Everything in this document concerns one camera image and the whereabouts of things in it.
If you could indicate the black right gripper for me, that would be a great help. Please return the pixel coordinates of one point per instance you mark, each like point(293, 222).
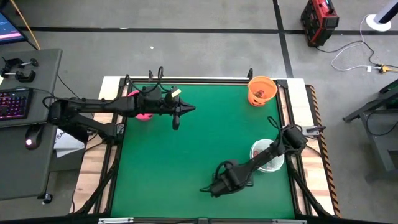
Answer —
point(236, 177)

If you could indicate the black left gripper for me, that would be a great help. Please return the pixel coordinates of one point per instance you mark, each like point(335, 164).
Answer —
point(158, 104)

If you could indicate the red candy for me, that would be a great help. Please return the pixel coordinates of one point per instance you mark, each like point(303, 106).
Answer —
point(259, 93)
point(256, 153)

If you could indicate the white jack-o-lantern bucket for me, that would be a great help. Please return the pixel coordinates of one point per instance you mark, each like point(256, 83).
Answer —
point(258, 144)

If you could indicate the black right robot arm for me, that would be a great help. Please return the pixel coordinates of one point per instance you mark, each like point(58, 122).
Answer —
point(270, 152)

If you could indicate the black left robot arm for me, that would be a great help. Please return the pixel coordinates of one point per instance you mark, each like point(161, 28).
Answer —
point(93, 105)

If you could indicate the pink jack-o-lantern bucket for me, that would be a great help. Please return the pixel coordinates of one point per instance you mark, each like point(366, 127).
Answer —
point(143, 117)

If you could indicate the green table mat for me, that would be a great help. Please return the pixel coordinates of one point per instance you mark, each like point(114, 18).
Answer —
point(186, 155)

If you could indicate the black spring clamp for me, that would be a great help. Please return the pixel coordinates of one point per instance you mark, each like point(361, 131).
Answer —
point(250, 73)
point(150, 75)

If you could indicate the orange jack-o-lantern bucket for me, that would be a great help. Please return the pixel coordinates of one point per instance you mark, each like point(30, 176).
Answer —
point(253, 99)

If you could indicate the silver metal bar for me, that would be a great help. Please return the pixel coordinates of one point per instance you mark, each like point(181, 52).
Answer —
point(289, 221)
point(115, 220)

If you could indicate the black yellow hazard tape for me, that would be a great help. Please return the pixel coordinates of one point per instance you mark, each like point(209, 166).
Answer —
point(326, 174)

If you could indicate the grey plate black clip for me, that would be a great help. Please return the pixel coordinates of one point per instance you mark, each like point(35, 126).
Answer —
point(311, 130)

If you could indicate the white printed paper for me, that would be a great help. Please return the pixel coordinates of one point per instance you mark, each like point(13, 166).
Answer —
point(66, 146)

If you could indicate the grey desk top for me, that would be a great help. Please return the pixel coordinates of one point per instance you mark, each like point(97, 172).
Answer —
point(46, 81)
point(18, 174)

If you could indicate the black computer mouse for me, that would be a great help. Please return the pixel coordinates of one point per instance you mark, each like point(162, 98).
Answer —
point(33, 137)

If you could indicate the black caster wheel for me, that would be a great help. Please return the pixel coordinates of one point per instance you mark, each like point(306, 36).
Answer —
point(47, 199)

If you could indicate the black C-clamp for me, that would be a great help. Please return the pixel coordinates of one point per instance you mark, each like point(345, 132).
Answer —
point(25, 76)
point(11, 63)

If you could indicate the backlit keyboard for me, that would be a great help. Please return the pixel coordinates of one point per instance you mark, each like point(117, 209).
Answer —
point(14, 104)

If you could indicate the dark grey metal stand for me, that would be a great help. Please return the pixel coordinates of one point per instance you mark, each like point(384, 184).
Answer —
point(377, 146)

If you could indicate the red black power station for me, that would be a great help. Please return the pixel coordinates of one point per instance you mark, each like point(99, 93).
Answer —
point(320, 18)

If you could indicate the lit computer screen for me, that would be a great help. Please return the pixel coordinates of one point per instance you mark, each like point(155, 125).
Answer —
point(9, 29)

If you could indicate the yellow plug connector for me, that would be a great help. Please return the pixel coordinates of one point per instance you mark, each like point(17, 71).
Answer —
point(385, 68)

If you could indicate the black pole white base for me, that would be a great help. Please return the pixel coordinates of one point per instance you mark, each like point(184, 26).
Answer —
point(377, 23)

